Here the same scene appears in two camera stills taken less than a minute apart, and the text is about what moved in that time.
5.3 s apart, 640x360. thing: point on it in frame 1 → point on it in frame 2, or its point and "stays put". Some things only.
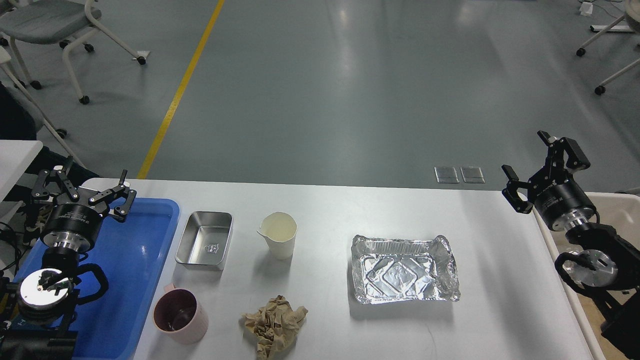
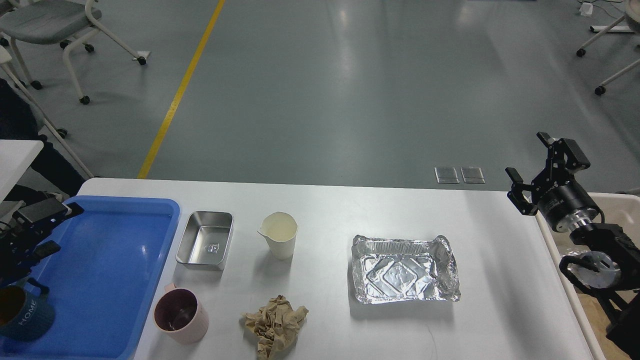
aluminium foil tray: (386, 270) stays put
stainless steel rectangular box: (203, 244) stays put
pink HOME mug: (178, 313) stays put
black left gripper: (74, 225) → (18, 243)
